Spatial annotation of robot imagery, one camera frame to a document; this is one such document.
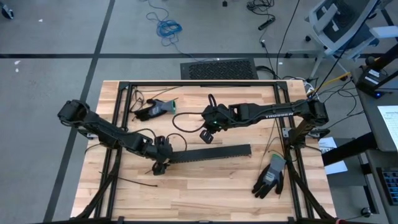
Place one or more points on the white lit screen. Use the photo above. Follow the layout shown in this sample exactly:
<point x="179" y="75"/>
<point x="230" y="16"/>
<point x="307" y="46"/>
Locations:
<point x="390" y="124"/>

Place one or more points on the black aluminium table frame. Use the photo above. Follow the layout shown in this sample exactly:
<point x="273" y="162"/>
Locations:
<point x="199" y="83"/>

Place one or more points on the black power strip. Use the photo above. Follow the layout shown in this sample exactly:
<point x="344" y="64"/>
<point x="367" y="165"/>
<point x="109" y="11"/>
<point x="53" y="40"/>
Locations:
<point x="266" y="24"/>

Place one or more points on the gray office chair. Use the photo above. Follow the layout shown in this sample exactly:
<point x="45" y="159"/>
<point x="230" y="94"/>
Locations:
<point x="339" y="21"/>

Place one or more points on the black raceway cover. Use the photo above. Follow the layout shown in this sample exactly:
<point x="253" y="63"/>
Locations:
<point x="211" y="152"/>

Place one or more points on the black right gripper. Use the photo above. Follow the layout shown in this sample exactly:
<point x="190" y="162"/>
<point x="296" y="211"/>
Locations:
<point x="217" y="118"/>

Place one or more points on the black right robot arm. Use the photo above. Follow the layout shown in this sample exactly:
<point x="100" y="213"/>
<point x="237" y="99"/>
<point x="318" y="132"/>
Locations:
<point x="280" y="113"/>

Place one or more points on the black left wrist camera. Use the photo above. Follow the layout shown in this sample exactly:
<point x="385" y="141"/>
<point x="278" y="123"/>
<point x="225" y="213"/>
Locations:
<point x="161" y="141"/>

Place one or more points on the black caster wheel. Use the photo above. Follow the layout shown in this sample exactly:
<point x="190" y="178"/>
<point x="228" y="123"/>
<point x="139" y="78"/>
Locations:
<point x="366" y="212"/>

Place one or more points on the black keyboard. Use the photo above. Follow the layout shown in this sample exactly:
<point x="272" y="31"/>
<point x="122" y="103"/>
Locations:
<point x="390" y="185"/>

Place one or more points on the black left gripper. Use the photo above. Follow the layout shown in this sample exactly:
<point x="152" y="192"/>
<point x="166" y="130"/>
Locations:
<point x="161" y="153"/>

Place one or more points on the gray side desk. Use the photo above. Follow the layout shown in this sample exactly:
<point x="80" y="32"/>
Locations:
<point x="373" y="118"/>

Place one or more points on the clear safety glasses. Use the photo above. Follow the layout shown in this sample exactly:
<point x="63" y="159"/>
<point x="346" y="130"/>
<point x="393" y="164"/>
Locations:
<point x="136" y="99"/>

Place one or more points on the small black floor plug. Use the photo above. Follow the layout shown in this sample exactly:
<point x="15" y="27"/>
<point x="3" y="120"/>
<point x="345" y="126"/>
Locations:
<point x="224" y="3"/>

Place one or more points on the black desk beam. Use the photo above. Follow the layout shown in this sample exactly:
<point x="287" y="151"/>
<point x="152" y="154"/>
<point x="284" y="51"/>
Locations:
<point x="348" y="149"/>

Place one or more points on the black perforated floor box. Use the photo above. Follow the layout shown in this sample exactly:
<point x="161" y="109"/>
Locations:
<point x="219" y="70"/>

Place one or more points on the black floor object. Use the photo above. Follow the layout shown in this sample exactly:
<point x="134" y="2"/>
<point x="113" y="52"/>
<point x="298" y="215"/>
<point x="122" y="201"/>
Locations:
<point x="7" y="12"/>

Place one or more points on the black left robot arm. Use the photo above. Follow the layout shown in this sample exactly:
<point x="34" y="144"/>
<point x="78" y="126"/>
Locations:
<point x="105" y="132"/>

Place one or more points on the white power strip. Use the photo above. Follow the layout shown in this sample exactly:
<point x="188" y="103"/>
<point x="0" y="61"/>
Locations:
<point x="311" y="90"/>

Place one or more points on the black labelled device box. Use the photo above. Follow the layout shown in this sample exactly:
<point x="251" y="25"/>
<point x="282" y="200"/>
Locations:
<point x="371" y="79"/>

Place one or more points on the white paper sheet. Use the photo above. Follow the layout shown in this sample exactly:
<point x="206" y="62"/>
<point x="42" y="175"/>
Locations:
<point x="334" y="166"/>

